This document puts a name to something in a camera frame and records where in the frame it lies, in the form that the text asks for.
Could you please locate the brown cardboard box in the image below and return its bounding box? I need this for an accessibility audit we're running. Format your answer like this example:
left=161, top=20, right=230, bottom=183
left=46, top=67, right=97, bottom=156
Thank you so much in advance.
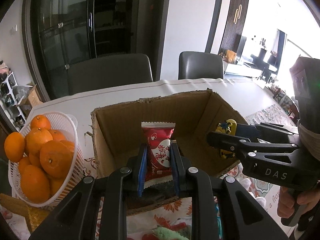
left=90, top=88, right=251, bottom=217

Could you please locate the dark grey chair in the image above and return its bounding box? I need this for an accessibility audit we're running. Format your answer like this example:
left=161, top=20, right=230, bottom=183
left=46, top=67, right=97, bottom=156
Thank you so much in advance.
left=178, top=51, right=224, bottom=80
left=67, top=54, right=153, bottom=95

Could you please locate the red snack packet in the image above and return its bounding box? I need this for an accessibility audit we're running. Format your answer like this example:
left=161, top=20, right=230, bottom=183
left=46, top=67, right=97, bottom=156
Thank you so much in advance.
left=141, top=122, right=176, bottom=188

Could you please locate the white shoe rack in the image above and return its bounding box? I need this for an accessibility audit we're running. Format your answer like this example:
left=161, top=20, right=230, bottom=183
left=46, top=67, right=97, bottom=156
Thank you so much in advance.
left=1, top=72, right=26, bottom=132

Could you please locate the dark wood wall panel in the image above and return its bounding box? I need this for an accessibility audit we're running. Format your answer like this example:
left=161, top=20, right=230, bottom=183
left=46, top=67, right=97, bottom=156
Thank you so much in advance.
left=219, top=0, right=249, bottom=53

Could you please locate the green knitted cloth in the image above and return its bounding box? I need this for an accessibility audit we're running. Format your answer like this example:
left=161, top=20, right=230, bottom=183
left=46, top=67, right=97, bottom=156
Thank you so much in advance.
left=126, top=180, right=176, bottom=210

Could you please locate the person's right hand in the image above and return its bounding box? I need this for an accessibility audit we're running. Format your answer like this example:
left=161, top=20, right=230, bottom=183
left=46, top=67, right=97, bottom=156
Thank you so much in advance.
left=277, top=186, right=319, bottom=218

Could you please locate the orange front large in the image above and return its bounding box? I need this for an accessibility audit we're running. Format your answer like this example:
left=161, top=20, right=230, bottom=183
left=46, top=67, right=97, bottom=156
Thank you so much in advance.
left=40, top=140, right=73, bottom=179

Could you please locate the orange right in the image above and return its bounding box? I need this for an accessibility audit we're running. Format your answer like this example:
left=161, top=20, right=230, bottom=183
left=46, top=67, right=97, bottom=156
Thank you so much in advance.
left=30, top=115, right=51, bottom=129

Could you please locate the woven tissue box floral cover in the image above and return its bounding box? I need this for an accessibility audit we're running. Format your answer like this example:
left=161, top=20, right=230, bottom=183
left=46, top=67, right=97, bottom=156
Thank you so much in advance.
left=0, top=193, right=50, bottom=233

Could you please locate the cardboard box on floor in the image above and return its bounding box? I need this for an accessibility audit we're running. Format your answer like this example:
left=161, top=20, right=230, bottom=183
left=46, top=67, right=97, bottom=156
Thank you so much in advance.
left=19, top=85, right=43, bottom=110

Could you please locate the dark grey chair left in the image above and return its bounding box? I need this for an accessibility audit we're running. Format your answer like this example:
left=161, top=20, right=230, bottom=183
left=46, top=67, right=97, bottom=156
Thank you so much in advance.
left=67, top=54, right=153, bottom=95

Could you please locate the white plastic fruit basket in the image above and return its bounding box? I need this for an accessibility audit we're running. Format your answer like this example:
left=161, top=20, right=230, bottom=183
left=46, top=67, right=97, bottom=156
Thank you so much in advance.
left=8, top=111, right=84, bottom=208

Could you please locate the orange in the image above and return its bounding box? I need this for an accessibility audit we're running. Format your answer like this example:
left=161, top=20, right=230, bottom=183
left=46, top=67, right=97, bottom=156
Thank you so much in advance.
left=30, top=115, right=51, bottom=129
left=4, top=132, right=25, bottom=163

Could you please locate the patterned tile table mat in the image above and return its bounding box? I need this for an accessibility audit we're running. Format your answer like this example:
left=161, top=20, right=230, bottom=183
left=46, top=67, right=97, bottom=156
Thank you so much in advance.
left=75, top=104, right=298, bottom=240

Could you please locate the dark glass sliding door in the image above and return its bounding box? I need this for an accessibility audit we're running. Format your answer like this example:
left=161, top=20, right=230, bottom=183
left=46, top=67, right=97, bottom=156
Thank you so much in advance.
left=23, top=0, right=169, bottom=101

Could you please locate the yellow minion toy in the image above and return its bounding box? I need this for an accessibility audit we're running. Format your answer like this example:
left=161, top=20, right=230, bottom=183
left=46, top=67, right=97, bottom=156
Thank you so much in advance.
left=215, top=119, right=237, bottom=159

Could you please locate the orange left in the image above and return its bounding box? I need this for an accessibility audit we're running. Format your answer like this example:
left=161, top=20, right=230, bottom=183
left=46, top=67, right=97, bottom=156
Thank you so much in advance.
left=4, top=132, right=25, bottom=163

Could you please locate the dark grey chair right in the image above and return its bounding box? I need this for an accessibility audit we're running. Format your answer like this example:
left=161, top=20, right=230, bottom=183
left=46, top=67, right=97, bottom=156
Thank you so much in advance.
left=178, top=51, right=224, bottom=80

